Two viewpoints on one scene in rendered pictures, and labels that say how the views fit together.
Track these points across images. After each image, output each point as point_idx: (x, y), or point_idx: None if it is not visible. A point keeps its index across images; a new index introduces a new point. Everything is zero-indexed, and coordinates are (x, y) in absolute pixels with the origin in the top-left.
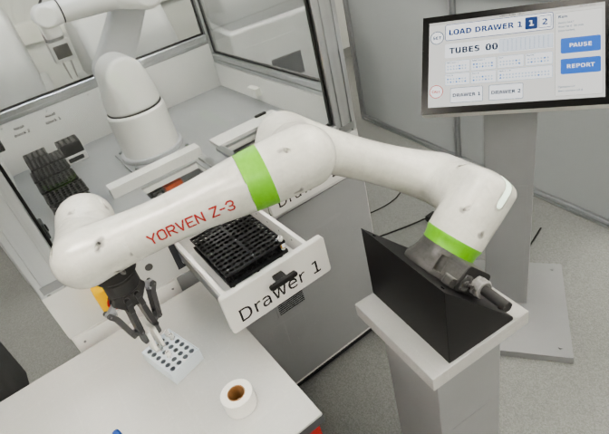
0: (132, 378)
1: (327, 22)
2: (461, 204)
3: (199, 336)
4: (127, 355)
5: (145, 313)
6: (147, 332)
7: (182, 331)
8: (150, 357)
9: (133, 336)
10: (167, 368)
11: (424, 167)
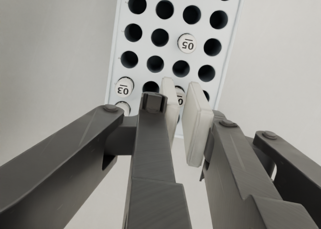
0: (257, 127)
1: None
2: None
3: (70, 34)
4: (204, 192)
5: (169, 157)
6: (210, 111)
7: (79, 103)
8: (212, 101)
9: (279, 139)
10: (230, 11)
11: None
